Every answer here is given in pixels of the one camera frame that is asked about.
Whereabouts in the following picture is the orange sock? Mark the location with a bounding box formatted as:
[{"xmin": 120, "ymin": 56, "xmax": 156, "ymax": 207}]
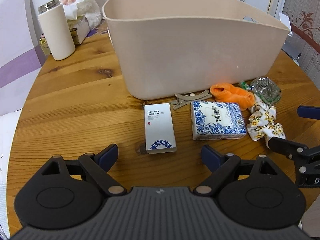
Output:
[{"xmin": 210, "ymin": 83, "xmax": 255, "ymax": 111}]

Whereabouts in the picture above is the white thermos bottle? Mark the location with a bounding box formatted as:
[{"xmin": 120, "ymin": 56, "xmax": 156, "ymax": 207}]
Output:
[{"xmin": 38, "ymin": 0, "xmax": 75, "ymax": 61}]

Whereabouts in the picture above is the gold foil packet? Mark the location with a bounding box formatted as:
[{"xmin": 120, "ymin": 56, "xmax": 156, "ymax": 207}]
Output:
[{"xmin": 39, "ymin": 34, "xmax": 51, "ymax": 56}]

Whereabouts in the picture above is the white pillow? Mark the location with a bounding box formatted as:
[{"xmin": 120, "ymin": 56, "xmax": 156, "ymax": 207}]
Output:
[{"xmin": 0, "ymin": 109, "xmax": 23, "ymax": 188}]

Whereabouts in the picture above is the tissue box with tissue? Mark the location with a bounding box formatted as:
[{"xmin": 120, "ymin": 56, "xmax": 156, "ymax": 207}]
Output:
[{"xmin": 63, "ymin": 5, "xmax": 90, "ymax": 45}]

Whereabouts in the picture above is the floral yellow white scrunchie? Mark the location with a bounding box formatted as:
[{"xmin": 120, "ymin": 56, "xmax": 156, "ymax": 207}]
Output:
[{"xmin": 247, "ymin": 94, "xmax": 286, "ymax": 147}]

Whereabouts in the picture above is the purple white headboard panel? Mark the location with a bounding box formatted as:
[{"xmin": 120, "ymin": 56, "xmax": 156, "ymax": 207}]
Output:
[{"xmin": 1, "ymin": 0, "xmax": 46, "ymax": 115}]

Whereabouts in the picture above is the blue white patterned box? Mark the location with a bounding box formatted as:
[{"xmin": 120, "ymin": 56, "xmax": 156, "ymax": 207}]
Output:
[{"xmin": 191, "ymin": 101, "xmax": 247, "ymax": 140}]

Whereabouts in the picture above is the white phone stand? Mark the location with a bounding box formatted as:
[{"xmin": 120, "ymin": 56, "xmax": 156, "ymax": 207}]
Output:
[{"xmin": 279, "ymin": 12, "xmax": 293, "ymax": 37}]

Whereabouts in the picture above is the white hotel supplies box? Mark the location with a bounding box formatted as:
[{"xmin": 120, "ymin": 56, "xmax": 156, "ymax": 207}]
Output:
[{"xmin": 144, "ymin": 103, "xmax": 177, "ymax": 154}]

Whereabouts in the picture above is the beige plastic storage basket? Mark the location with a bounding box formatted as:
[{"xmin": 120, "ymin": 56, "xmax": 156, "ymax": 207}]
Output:
[{"xmin": 103, "ymin": 0, "xmax": 289, "ymax": 100}]

